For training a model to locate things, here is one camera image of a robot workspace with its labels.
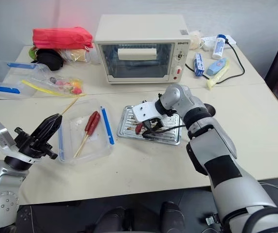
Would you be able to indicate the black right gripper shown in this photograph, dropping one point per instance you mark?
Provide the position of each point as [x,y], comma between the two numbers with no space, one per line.
[154,121]

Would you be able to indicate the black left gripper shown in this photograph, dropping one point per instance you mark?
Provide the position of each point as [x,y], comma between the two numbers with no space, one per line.
[32,146]

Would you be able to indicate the red sausage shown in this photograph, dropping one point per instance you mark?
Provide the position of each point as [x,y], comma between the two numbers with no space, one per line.
[90,123]
[138,129]
[95,121]

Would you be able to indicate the bare wooden skewer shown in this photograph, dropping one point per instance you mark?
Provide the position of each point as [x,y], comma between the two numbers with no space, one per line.
[70,106]

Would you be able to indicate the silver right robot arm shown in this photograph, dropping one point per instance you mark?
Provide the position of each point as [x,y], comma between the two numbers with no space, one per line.
[216,138]

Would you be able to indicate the ribbed metal baking tray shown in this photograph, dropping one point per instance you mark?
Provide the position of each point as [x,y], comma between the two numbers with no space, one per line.
[170,132]

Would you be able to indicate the red sausage on wooden skewer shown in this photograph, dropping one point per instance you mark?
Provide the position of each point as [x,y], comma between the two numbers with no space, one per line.
[95,121]
[90,123]

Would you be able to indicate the yellow zip bag colourful items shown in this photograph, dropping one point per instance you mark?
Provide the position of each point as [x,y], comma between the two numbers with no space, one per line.
[68,85]

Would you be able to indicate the shallow clear box blue clips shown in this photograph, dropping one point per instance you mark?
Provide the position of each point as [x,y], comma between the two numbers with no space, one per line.
[97,148]

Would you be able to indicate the black round bowl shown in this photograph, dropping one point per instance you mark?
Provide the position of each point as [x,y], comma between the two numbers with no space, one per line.
[50,59]

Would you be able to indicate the deep clear box blue clips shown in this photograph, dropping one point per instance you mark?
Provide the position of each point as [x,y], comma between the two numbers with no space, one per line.
[5,75]

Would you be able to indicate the green round object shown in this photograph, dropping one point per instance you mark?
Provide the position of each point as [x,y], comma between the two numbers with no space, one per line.
[32,53]

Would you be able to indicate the clear bag with bread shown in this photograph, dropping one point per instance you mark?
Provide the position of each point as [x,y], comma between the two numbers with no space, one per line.
[77,55]

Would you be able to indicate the pale yellow long packet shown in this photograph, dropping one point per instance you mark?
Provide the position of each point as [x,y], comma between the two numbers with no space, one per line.
[214,81]

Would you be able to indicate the blue white toothpaste box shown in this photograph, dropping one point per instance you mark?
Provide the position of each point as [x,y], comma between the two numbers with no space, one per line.
[198,65]

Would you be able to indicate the light blue tube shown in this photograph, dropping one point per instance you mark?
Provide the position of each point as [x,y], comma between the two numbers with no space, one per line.
[215,66]

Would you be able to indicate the red fabric bag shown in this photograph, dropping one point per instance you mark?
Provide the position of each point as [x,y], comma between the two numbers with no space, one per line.
[61,37]

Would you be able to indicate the dark rounded shape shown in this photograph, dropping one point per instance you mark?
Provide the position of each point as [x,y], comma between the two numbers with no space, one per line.
[173,217]

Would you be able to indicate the cream toaster oven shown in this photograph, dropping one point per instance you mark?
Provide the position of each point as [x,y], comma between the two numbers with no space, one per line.
[139,31]

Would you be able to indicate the clear bag beige contents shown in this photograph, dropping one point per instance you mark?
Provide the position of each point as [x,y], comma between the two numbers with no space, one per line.
[195,40]

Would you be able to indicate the white bottle blue label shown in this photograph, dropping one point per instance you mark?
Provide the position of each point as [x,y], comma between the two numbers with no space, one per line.
[219,47]

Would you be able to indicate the white power strip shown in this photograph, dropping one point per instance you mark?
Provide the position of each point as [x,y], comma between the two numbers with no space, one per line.
[230,40]

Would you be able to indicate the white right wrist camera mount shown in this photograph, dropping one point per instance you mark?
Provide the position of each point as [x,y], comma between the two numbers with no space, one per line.
[144,112]

